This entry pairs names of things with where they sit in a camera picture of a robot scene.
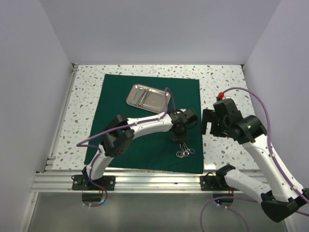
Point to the silver scalpel handle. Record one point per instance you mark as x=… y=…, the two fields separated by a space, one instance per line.
x=140 y=93

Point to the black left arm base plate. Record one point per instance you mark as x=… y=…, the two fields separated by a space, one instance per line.
x=82 y=184

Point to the aluminium rail frame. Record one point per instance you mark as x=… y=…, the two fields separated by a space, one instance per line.
x=80 y=103

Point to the silver pointed tweezers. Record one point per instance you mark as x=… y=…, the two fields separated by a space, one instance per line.
x=147 y=92

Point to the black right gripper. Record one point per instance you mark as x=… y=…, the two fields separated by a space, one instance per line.
x=209 y=115

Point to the stainless steel instrument tray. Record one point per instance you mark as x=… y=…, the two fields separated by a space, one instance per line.
x=155 y=102

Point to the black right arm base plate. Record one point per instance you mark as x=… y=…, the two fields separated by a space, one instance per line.
x=211 y=182

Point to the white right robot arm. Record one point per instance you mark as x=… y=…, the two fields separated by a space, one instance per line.
x=282 y=195

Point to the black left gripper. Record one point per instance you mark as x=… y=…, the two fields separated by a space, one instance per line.
x=182 y=137

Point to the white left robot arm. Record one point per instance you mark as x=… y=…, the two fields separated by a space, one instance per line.
x=117 y=137

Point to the dark green surgical cloth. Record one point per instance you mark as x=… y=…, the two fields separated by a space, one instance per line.
x=156 y=151

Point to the silver surgical scissors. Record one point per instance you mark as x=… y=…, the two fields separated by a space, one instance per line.
x=179 y=152
x=184 y=150

